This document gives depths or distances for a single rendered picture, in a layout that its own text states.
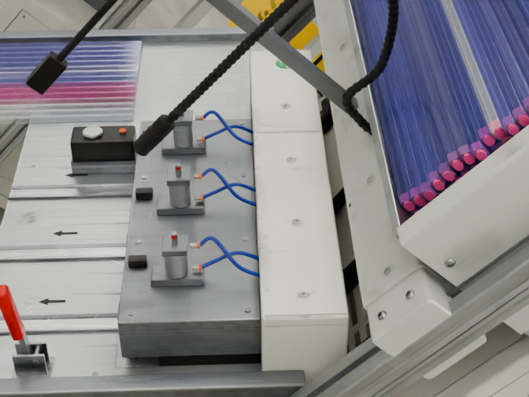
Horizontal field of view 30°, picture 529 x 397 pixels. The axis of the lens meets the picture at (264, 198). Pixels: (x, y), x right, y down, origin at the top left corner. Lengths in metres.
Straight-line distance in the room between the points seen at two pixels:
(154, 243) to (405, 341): 0.30
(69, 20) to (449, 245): 1.69
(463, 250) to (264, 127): 0.39
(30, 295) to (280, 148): 0.32
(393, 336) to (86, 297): 0.36
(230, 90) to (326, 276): 0.48
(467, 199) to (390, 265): 0.12
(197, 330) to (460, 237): 0.27
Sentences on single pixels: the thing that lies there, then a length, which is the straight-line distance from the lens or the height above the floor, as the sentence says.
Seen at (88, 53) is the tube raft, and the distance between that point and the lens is 1.45.
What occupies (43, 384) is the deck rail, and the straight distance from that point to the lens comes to 0.96.
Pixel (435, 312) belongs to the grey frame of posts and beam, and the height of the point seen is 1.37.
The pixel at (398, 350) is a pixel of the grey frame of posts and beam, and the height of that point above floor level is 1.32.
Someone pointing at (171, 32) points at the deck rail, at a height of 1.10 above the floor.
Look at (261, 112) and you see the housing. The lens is 1.17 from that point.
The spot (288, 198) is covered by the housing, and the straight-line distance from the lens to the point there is 1.03.
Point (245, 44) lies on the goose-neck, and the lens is 0.88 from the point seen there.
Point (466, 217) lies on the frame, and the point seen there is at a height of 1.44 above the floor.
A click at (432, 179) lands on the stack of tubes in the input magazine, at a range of 0.84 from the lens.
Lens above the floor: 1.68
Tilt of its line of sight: 26 degrees down
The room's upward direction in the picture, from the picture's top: 49 degrees clockwise
